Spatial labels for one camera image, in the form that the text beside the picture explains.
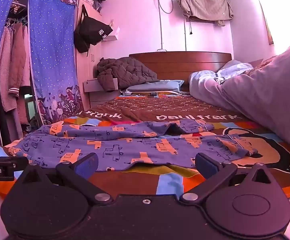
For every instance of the olive hanging jacket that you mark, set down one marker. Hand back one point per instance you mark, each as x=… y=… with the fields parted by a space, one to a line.
x=205 y=5

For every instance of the pinkish grey duvet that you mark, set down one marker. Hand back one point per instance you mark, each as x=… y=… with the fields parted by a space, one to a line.
x=265 y=92

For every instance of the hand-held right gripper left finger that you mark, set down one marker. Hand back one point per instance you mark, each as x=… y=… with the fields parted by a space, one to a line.
x=88 y=165

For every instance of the white box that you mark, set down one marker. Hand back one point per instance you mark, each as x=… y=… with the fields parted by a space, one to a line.
x=112 y=36

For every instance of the light blue bedding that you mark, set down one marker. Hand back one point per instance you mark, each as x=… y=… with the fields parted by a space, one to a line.
x=237 y=67

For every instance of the black tote bag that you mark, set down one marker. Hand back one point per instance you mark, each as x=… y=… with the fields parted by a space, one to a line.
x=92 y=30

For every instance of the dark quilted jacket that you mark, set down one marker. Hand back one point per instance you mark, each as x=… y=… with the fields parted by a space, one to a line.
x=125 y=72

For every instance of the metal clothes rail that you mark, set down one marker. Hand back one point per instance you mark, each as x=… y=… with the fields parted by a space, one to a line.
x=18 y=4

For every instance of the pink quilted jacket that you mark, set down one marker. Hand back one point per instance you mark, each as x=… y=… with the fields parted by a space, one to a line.
x=19 y=60

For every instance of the white bedside table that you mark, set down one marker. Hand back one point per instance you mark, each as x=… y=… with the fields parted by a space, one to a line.
x=92 y=85

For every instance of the colourful printed blanket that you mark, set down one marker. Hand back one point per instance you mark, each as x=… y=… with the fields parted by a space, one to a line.
x=160 y=110

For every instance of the blue car-print pants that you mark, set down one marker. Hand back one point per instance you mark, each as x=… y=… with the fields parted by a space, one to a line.
x=125 y=145

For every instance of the brown wooden headboard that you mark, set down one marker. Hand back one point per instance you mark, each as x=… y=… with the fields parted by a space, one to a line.
x=180 y=65

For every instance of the framed wall picture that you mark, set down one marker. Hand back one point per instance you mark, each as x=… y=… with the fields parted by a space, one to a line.
x=268 y=30

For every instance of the white cabinet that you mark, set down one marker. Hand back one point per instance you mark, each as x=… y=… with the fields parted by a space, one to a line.
x=84 y=65

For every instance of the pink fleece coat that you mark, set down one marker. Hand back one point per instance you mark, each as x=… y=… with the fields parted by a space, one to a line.
x=4 y=67

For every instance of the light blue pillow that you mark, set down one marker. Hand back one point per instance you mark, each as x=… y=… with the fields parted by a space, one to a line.
x=155 y=86

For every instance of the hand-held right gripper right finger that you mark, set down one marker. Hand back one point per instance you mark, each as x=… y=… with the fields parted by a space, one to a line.
x=205 y=166

